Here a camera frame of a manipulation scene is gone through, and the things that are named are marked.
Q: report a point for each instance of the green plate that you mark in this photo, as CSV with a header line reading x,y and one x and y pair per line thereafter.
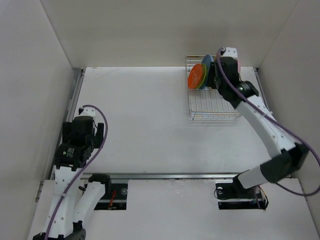
x,y
203,76

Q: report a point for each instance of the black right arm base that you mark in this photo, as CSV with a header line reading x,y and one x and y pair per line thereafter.
x,y
229,198

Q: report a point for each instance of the orange plate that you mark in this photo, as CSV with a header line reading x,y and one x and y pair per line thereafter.
x,y
195,76

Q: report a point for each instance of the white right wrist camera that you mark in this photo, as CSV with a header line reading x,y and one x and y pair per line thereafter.
x,y
229,52

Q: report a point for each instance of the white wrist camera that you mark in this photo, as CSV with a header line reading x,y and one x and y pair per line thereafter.
x,y
229,52
87,112

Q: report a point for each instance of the silver wire dish rack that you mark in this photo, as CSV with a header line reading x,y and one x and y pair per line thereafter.
x,y
205,102

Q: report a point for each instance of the light blue plate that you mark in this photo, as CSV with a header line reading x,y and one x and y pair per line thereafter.
x,y
208,67

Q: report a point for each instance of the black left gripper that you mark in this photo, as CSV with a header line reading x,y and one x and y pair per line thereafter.
x,y
98,138

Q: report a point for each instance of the aluminium table rail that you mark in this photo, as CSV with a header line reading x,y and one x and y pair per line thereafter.
x,y
150,132

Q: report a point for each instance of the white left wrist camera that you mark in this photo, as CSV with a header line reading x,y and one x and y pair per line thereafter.
x,y
87,112

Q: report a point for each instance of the pink plate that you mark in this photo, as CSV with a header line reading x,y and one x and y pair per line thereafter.
x,y
238,66

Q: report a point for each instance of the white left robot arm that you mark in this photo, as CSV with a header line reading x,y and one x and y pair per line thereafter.
x,y
67,216

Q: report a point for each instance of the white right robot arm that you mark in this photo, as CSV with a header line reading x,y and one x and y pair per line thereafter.
x,y
286,154

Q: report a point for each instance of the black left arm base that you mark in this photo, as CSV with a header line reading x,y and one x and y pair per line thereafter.
x,y
109,196

